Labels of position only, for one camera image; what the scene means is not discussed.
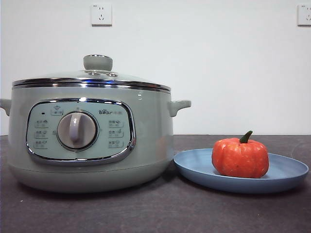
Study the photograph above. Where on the pale green electric steamer pot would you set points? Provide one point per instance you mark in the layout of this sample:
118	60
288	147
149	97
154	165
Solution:
150	136

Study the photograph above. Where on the orange pumpkin with green stem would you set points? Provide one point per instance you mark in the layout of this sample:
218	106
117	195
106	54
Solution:
238	157

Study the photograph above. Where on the glass lid with green knob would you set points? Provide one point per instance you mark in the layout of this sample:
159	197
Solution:
97	63

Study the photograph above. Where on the white wall socket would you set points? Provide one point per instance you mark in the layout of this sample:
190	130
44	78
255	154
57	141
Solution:
101	14
304	14

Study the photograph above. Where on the blue round plate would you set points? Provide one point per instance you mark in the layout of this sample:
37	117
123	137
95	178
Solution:
192	167

